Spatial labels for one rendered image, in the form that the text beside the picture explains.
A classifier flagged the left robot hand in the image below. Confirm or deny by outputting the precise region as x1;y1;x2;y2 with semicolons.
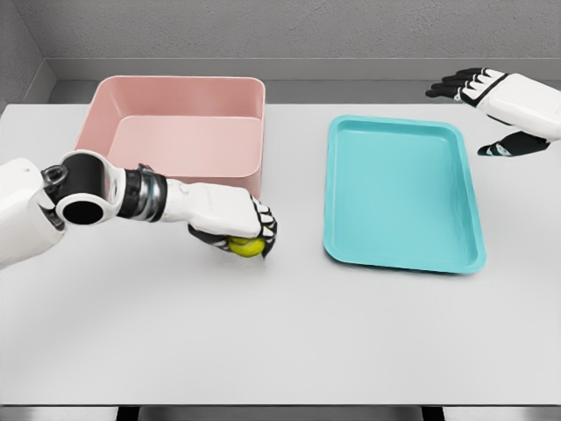
187;183;279;257

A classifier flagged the yellow tennis ball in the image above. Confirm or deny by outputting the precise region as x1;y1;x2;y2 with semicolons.
228;237;266;258

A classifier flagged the blue tray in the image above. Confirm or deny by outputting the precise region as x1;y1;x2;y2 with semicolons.
323;114;487;275

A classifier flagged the pink basket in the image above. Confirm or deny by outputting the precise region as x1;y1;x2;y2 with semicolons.
73;75;266;203

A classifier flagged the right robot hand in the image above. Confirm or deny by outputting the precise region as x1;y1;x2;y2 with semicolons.
425;68;561;157

